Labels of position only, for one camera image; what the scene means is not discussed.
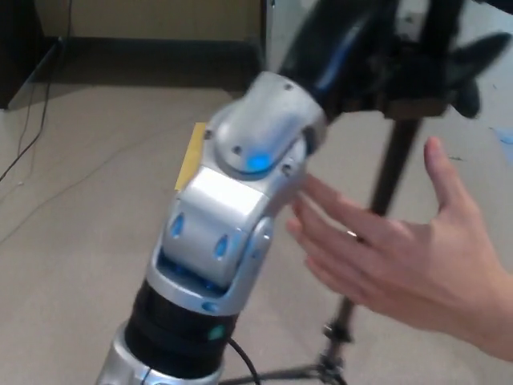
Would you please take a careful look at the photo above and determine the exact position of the person's bare hand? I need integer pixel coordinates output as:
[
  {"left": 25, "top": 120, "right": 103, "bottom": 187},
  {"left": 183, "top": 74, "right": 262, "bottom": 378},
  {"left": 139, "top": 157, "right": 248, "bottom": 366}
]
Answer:
[{"left": 285, "top": 136, "right": 513, "bottom": 363}]

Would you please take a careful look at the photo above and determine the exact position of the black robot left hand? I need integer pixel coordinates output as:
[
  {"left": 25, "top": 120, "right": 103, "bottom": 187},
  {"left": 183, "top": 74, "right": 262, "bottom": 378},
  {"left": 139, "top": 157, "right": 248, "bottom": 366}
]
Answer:
[{"left": 277, "top": 0, "right": 513, "bottom": 120}]

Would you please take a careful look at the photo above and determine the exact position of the black tripod with phone holder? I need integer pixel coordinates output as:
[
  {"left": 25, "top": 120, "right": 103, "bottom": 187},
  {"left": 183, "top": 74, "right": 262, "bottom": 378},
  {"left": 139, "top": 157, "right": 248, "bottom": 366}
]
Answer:
[{"left": 222, "top": 0, "right": 468, "bottom": 385}]

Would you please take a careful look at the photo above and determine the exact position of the blue scrap on floor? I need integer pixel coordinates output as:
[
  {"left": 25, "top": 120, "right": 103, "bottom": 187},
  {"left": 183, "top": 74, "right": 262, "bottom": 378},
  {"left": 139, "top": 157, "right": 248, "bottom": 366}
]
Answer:
[{"left": 489, "top": 125, "right": 513, "bottom": 146}]

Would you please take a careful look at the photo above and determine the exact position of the yellow paper sheet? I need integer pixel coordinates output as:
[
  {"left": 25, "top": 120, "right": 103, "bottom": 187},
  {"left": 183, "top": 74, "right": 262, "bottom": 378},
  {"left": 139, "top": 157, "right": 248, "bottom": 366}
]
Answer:
[{"left": 174, "top": 122, "right": 208, "bottom": 192}]

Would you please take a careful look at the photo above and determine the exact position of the dark wooden desk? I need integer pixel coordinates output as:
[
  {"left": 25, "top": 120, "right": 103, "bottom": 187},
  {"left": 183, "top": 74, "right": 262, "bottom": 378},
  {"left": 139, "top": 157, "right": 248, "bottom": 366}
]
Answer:
[{"left": 0, "top": 0, "right": 277, "bottom": 110}]

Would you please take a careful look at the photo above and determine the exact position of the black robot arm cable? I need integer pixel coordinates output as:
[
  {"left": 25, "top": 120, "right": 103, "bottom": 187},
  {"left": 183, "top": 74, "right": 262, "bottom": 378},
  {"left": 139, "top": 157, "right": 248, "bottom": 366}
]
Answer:
[{"left": 227, "top": 338, "right": 262, "bottom": 385}]

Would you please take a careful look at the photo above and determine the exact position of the thin grey floor cable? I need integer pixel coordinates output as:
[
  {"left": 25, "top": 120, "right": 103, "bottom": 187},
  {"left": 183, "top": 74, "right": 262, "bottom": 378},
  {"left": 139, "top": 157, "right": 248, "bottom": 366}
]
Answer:
[{"left": 0, "top": 130, "right": 197, "bottom": 245}]

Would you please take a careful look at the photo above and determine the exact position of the black power cable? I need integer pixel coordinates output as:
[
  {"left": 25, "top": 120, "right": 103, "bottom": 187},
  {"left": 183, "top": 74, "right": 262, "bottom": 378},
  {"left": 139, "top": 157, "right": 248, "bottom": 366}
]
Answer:
[
  {"left": 0, "top": 0, "right": 71, "bottom": 181},
  {"left": 0, "top": 90, "right": 35, "bottom": 176}
]

